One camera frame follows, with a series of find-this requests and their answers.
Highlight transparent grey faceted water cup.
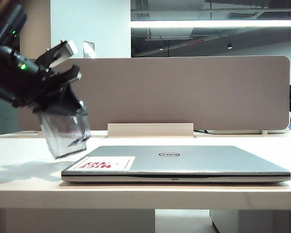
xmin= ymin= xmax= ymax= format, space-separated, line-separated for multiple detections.
xmin=37 ymin=106 xmax=92 ymax=160

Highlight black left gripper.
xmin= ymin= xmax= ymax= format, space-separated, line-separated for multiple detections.
xmin=26 ymin=64 xmax=92 ymax=149

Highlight white divider foot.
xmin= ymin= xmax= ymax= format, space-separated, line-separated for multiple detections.
xmin=205 ymin=128 xmax=290 ymax=135

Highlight white cable tray flap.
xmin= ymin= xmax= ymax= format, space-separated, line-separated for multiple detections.
xmin=107 ymin=123 xmax=194 ymax=138

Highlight red and white laptop sticker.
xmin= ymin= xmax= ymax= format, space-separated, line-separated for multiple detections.
xmin=73 ymin=156 xmax=136 ymax=171

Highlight silver closed laptop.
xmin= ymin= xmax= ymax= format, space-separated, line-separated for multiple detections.
xmin=61 ymin=145 xmax=291 ymax=183

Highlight long ceiling light strip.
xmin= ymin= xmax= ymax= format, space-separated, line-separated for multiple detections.
xmin=130 ymin=19 xmax=291 ymax=29

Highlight beige fabric desk divider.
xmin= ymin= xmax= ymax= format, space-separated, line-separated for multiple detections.
xmin=18 ymin=56 xmax=291 ymax=132

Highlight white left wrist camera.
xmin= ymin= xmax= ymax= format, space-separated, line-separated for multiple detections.
xmin=36 ymin=40 xmax=79 ymax=71

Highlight paper notice on wall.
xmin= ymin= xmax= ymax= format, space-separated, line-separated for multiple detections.
xmin=82 ymin=40 xmax=96 ymax=59

